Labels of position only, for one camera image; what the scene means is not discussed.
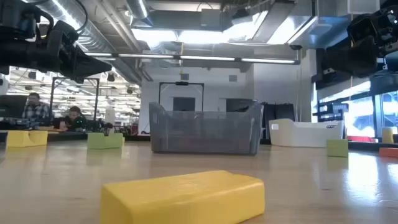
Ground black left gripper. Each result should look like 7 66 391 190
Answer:
46 43 112 83

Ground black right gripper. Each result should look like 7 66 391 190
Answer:
322 34 379 78

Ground green rectangular block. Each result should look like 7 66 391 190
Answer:
86 132 125 150

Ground small green block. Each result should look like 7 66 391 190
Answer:
326 139 349 158

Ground yellow arch block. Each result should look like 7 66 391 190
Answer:
6 129 49 148

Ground red rectangular block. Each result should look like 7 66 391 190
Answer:
378 147 398 158

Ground black shelving unit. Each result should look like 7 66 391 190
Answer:
313 102 349 123

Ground person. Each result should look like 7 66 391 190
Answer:
58 105 88 131
21 92 50 122

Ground black panels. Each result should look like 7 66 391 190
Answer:
262 102 295 140

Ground white plastic bin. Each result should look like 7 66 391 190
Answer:
268 118 345 148

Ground red box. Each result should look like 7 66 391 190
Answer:
347 135 376 143

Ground black computer monitor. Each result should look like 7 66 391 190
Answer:
0 95 29 119

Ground yellow cylinder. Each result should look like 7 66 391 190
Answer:
381 126 398 144

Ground long ceiling light bar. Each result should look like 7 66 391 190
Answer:
83 52 301 65

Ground grey translucent plastic bin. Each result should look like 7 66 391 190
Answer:
148 101 264 156

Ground yellow rectangular block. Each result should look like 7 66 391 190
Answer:
99 169 266 224

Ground black rig frame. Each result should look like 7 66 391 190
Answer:
49 77 100 125

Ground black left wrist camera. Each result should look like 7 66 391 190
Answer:
46 20 80 50

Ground black left wrist camera cable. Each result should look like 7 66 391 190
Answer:
73 0 88 34

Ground black stand frame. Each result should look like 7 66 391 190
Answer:
158 81 205 112

